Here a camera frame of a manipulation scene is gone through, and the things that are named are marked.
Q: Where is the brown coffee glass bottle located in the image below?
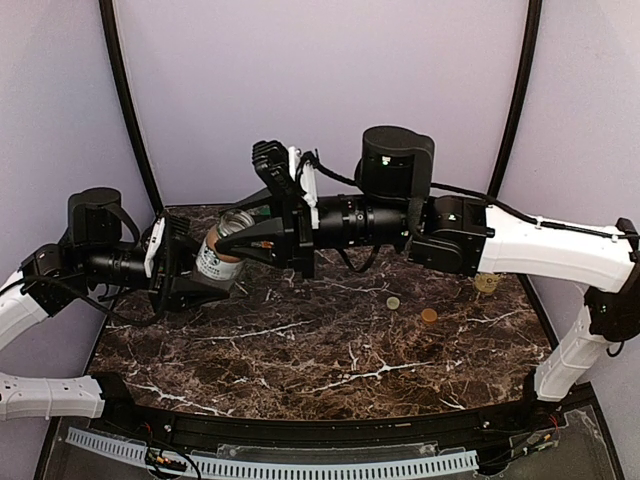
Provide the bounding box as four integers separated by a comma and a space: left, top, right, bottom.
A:
194, 209, 254, 292

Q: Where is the cream white bottle cap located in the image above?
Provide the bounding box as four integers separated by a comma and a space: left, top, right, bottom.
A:
386, 296, 401, 311

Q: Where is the gold brown bottle cap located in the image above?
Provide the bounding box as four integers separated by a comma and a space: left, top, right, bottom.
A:
421, 308, 438, 324

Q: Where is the large yellow tea bottle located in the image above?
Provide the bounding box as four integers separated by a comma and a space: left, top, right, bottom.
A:
474, 273, 501, 295

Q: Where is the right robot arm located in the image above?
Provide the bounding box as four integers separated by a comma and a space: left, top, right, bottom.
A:
216, 125, 639, 402

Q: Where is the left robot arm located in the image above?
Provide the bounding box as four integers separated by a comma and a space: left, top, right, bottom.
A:
1, 187, 229, 420

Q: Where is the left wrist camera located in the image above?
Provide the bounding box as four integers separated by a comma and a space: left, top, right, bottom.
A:
143, 216, 166, 278

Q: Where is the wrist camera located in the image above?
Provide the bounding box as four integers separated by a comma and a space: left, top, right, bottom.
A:
251, 140, 320, 230
143, 216, 166, 278

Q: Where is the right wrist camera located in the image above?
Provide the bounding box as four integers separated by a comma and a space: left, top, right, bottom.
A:
251, 140, 320, 230

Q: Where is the black front rail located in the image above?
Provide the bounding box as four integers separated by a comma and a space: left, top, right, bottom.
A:
91, 372, 578, 451

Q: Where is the white slotted cable duct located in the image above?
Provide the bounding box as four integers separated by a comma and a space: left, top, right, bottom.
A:
65, 427, 479, 479

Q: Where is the left black frame post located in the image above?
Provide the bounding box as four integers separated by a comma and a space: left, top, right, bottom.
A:
98, 0, 164, 215

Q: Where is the black frame post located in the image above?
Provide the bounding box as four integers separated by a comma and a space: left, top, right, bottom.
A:
487, 0, 543, 197
98, 0, 164, 215

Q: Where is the right black frame post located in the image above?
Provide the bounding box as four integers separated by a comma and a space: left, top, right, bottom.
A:
487, 0, 543, 197

